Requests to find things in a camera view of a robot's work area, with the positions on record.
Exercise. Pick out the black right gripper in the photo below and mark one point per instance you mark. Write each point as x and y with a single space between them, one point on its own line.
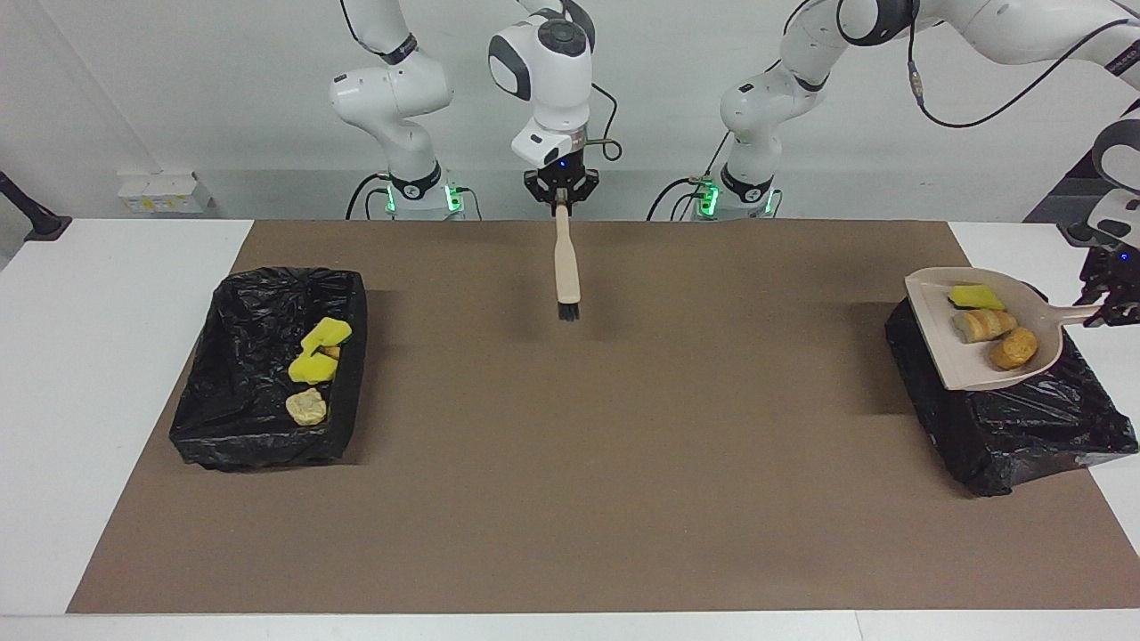
561 182

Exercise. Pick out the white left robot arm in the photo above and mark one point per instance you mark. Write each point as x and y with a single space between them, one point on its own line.
802 80

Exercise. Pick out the brown bread roll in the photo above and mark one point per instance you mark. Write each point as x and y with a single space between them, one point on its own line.
1014 349

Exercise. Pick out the beige hand brush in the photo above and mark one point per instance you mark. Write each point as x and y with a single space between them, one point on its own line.
566 267

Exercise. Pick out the beige plastic dustpan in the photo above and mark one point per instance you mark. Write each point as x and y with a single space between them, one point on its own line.
962 369

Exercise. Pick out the brown paper table mat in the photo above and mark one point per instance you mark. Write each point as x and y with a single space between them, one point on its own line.
570 516

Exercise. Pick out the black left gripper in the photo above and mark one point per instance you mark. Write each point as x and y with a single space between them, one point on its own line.
1118 267

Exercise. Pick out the small yellow sponge piece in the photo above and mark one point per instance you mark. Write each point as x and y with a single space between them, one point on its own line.
976 296

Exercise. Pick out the pale bread chunk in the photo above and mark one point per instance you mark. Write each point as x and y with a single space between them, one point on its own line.
306 407

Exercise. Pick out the white wall socket box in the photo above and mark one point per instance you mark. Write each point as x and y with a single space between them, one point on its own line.
165 192

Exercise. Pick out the green and yellow sponge piece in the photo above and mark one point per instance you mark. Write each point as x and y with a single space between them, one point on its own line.
327 332

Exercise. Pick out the black bag lined bin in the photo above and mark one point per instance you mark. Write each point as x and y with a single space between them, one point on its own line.
240 383
1015 436

